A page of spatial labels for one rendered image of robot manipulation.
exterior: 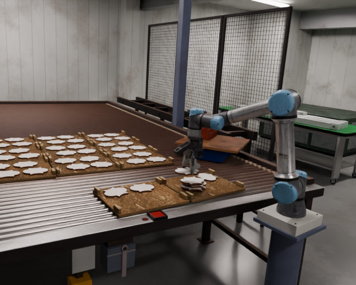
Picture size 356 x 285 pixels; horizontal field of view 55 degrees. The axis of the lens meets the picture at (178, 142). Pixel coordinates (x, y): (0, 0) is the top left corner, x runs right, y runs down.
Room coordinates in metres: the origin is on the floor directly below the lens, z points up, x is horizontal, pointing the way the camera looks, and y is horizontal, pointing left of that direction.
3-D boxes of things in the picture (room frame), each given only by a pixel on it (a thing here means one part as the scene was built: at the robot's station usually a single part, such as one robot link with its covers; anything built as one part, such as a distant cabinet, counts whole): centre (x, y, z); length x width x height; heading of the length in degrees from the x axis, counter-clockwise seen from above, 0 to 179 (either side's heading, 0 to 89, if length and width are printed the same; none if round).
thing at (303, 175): (1.69, -0.61, 1.09); 0.13 x 0.12 x 0.14; 148
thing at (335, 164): (6.14, -1.90, 0.47); 2.73 x 0.98 x 0.95; 37
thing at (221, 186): (2.00, -0.16, 0.93); 0.41 x 0.35 x 0.02; 126
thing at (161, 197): (1.76, 0.19, 0.93); 0.41 x 0.35 x 0.02; 125
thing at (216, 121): (1.82, -0.18, 1.36); 0.11 x 0.11 x 0.08; 58
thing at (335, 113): (7.71, -3.14, 0.40); 1.93 x 1.77 x 0.80; 39
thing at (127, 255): (1.44, 0.25, 0.77); 0.14 x 0.11 x 0.18; 121
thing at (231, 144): (2.79, -0.30, 1.03); 0.50 x 0.50 x 0.02; 69
